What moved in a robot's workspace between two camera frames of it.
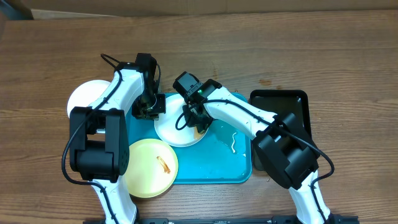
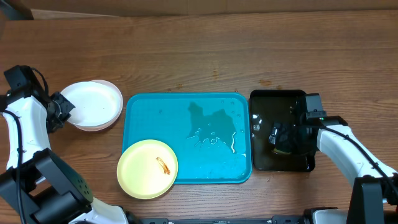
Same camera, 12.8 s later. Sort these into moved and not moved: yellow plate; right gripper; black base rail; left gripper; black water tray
Moved: right gripper; left gripper
Not moved: black water tray; yellow plate; black base rail
